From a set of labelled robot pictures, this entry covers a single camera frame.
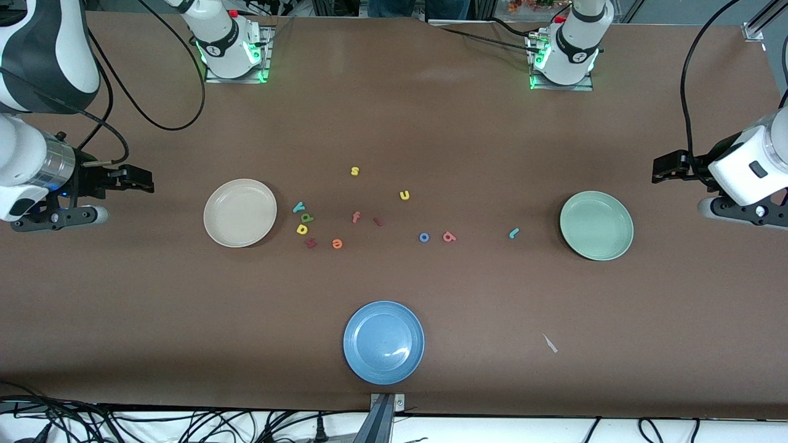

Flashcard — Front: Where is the beige plate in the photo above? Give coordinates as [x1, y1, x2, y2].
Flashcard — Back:
[203, 178, 278, 249]

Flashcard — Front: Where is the green plate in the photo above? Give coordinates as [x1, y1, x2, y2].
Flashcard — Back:
[559, 190, 635, 261]

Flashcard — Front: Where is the blue plate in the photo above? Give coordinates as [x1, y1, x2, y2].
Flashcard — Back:
[343, 300, 425, 386]

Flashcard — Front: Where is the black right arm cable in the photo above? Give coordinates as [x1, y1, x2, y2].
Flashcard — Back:
[0, 0, 207, 167]

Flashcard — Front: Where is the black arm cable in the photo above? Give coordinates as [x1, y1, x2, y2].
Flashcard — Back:
[679, 0, 739, 179]
[0, 0, 207, 167]

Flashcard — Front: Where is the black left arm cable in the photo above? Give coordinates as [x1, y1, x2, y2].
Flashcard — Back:
[679, 0, 739, 179]

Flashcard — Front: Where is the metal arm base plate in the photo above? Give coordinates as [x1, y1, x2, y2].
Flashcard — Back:
[205, 25, 272, 84]
[528, 30, 595, 92]

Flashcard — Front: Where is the aluminium frame profile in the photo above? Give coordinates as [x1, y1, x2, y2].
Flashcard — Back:
[742, 0, 788, 42]

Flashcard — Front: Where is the black base cable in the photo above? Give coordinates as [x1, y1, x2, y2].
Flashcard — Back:
[489, 16, 533, 38]
[438, 26, 535, 55]

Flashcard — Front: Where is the grey aluminium extrusion post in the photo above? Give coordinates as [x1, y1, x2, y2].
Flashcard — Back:
[354, 394, 395, 443]

